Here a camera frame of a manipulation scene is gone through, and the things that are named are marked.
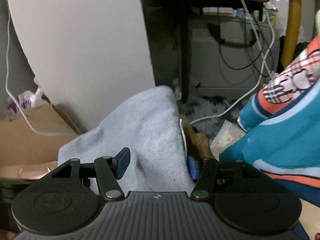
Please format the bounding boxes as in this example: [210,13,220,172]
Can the teal patterned cloth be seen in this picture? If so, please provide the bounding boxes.
[218,36,320,240]

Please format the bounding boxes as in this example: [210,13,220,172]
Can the white shelf board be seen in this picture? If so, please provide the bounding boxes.
[8,0,155,130]

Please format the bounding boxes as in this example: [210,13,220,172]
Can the dark wooden desk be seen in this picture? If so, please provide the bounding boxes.
[141,0,270,101]

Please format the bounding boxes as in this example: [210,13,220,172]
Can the brown cardboard sheet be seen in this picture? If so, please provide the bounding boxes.
[1,104,81,180]

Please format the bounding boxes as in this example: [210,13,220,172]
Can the grey fuzzy floor rug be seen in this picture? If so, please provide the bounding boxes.
[177,96,248,141]

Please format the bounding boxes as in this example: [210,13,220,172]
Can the yellow vertical pole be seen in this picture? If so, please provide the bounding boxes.
[280,0,302,68]

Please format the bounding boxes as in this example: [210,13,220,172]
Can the brown folded garment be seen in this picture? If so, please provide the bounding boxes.
[179,114,215,159]

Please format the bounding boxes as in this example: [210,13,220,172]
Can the light blue denim pants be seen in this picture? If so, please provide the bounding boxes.
[57,86,194,193]

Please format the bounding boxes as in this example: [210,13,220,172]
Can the grey storage cabinet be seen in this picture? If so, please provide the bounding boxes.
[188,15,280,98]

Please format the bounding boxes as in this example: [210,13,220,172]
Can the white floor cable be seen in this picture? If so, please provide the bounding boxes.
[188,0,276,126]

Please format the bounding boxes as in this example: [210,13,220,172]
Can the detergent refill pouch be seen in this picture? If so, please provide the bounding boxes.
[6,77,50,113]

